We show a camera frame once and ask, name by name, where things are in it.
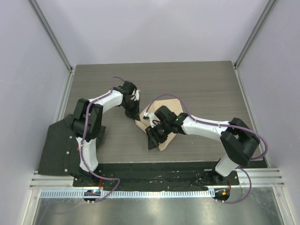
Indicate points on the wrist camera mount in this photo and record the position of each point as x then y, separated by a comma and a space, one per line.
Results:
135, 96
150, 117

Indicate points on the white slotted cable duct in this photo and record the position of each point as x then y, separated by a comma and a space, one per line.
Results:
77, 193

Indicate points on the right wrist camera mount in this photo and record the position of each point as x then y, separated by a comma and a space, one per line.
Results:
150, 117

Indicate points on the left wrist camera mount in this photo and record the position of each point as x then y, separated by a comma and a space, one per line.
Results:
135, 96

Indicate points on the right aluminium frame post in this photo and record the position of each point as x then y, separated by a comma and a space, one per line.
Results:
255, 31

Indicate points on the dark striped button shirt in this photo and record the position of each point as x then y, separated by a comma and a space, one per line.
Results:
60, 155

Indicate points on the left aluminium frame post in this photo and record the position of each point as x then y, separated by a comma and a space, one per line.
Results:
47, 28

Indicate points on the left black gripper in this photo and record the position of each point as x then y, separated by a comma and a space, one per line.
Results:
135, 113

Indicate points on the aluminium front rail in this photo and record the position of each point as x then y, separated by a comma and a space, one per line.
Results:
260, 177

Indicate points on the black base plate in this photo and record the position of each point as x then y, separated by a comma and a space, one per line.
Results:
155, 177

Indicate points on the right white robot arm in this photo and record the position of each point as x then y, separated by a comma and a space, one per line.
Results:
239, 142

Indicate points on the aluminium frame post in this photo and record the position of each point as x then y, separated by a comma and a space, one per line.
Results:
255, 31
47, 28

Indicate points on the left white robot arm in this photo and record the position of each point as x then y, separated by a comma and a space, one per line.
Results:
87, 124

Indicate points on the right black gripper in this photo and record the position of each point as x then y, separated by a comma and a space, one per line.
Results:
153, 138

